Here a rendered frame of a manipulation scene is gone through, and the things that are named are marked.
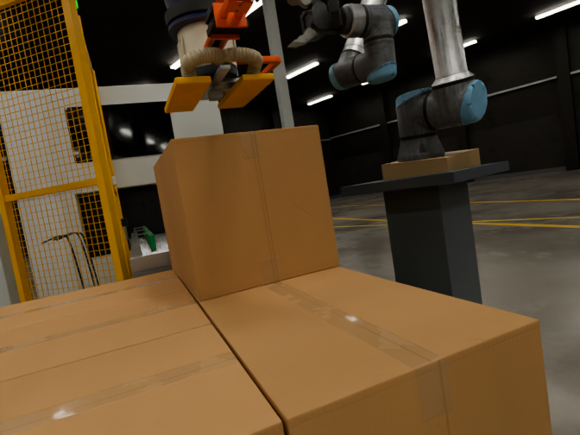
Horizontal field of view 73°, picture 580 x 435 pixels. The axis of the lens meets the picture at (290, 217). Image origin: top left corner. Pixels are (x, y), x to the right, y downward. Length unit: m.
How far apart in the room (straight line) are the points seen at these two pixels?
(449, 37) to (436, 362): 1.26
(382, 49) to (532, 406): 0.97
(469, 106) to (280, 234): 0.86
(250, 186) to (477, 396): 0.68
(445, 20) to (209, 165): 1.01
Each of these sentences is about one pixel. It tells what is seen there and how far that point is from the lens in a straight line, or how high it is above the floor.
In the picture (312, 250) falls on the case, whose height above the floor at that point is 0.60.
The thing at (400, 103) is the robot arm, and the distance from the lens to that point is 1.71.
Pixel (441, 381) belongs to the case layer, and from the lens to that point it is 0.57.
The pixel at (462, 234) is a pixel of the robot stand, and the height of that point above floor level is 0.49.
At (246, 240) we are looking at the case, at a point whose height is 0.67.
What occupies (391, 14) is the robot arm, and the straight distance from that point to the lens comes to 1.33.
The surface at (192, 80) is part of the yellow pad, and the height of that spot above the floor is 1.12.
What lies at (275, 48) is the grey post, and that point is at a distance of 5.14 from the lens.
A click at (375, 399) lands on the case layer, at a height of 0.53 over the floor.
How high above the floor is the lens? 0.79
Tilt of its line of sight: 4 degrees down
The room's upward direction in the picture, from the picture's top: 9 degrees counter-clockwise
